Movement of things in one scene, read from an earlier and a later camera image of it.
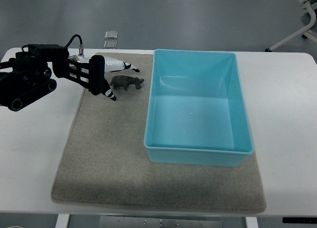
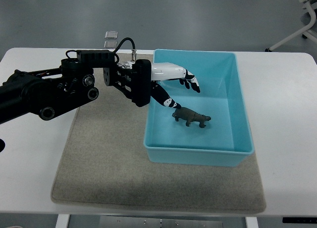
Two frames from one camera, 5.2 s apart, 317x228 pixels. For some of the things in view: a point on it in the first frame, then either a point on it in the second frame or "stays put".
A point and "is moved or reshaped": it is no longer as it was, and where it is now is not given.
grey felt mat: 102,160 stays put
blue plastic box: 196,113 stays put
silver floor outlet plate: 111,41 stays put
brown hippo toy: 125,82 is moved or reshaped
